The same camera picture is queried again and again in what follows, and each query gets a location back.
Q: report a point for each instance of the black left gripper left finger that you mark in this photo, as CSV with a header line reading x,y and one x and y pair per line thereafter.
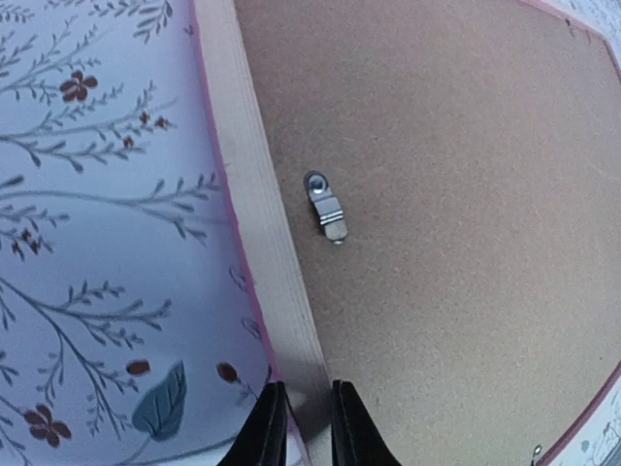
x,y
262,440

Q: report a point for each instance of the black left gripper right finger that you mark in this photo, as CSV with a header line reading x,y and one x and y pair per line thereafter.
x,y
355,439

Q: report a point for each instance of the pink wooden picture frame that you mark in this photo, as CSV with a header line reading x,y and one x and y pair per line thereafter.
x,y
252,194

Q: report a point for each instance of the brown cardboard backing board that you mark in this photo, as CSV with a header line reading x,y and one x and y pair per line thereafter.
x,y
436,218

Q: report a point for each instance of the metal retaining clip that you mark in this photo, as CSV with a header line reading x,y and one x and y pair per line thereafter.
x,y
328,209
536,454

